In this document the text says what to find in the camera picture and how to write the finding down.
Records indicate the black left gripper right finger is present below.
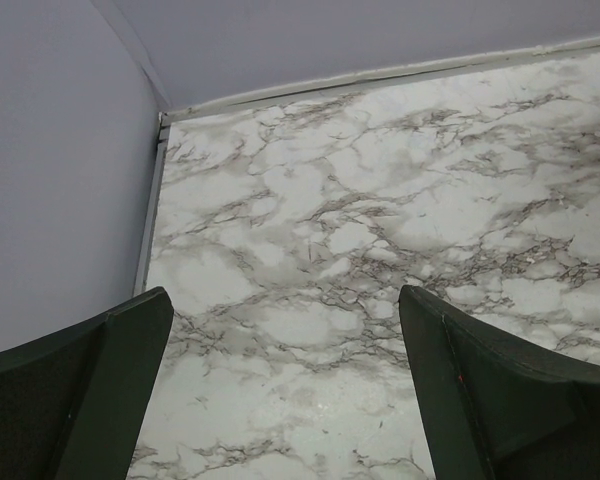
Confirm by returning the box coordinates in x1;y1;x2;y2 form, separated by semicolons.
399;285;600;479

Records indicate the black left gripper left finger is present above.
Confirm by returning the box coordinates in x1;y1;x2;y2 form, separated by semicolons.
0;287;174;479

